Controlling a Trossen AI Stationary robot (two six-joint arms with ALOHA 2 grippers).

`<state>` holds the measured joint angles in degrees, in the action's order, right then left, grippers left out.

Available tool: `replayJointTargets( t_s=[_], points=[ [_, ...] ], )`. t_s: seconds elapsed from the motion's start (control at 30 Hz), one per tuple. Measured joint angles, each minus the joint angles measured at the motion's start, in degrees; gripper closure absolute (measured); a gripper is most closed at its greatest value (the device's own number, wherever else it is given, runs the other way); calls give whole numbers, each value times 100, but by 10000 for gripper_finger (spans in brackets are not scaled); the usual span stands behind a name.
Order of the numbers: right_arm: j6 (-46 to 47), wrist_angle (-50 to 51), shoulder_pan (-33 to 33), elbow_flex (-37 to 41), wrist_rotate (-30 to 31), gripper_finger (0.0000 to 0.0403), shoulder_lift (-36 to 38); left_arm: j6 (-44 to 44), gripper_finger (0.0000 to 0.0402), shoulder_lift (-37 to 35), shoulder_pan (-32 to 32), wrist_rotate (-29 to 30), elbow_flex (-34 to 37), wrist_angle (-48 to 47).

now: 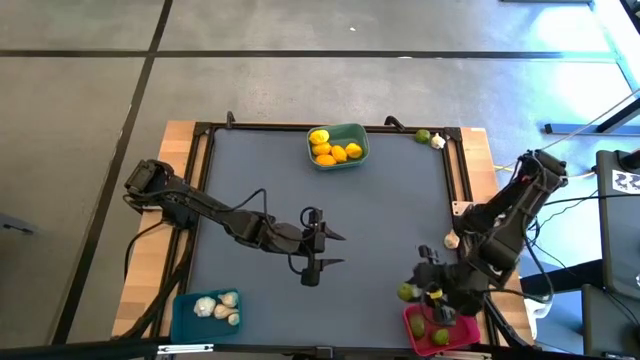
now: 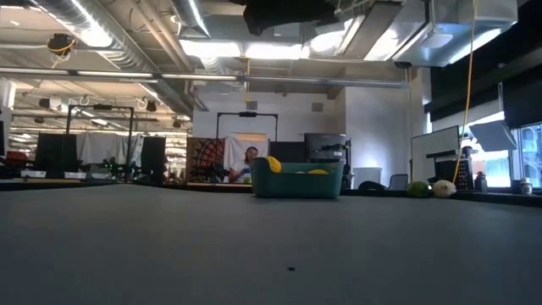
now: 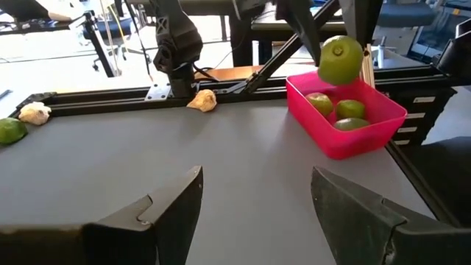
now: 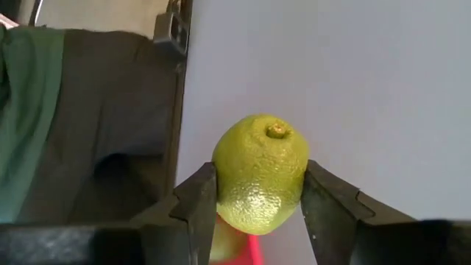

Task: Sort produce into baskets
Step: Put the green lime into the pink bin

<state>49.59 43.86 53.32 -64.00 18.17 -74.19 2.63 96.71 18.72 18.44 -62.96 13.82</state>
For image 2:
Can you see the dark bottle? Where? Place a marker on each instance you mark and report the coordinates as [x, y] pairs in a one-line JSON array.
[[481, 183]]

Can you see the grey office chair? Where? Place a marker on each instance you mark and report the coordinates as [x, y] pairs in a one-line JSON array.
[[399, 182]]

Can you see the grey ceiling pipe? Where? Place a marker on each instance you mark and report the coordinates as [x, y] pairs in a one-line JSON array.
[[106, 74]]

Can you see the white garlic bulb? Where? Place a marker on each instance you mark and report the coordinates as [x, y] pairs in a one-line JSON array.
[[444, 189]]

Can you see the dark grey equipment box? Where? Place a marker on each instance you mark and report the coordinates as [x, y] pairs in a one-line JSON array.
[[326, 148]]

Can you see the patterned red tapestry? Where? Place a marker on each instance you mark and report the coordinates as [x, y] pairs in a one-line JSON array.
[[203, 159]]

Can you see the grey light panel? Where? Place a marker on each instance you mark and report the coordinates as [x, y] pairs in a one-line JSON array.
[[493, 135]]

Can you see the person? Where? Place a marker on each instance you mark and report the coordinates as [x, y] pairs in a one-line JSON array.
[[242, 169]]

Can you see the black table frame rail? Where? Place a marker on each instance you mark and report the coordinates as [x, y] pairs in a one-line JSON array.
[[487, 199]]

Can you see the teal green plastic basket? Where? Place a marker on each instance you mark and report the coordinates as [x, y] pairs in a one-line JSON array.
[[296, 186]]

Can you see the black rounded object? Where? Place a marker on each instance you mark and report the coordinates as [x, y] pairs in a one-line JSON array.
[[372, 186]]

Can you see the white board panel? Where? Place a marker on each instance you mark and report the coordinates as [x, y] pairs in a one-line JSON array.
[[432, 144]]

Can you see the black monitor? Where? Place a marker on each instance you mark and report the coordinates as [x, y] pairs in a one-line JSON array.
[[153, 159], [55, 154], [288, 150]]

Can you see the window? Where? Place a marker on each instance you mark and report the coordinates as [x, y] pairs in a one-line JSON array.
[[529, 156]]

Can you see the white jar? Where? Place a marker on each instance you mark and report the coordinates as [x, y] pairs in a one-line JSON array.
[[525, 187]]

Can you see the white bin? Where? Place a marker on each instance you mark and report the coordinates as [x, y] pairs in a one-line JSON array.
[[367, 173]]

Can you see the green lime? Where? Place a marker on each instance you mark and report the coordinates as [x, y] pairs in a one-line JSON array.
[[419, 190]]

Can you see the white hanging cloth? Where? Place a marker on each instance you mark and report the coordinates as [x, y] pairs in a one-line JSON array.
[[97, 148], [230, 144]]

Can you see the ceiling light panel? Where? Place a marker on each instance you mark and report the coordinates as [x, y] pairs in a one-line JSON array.
[[254, 51]]

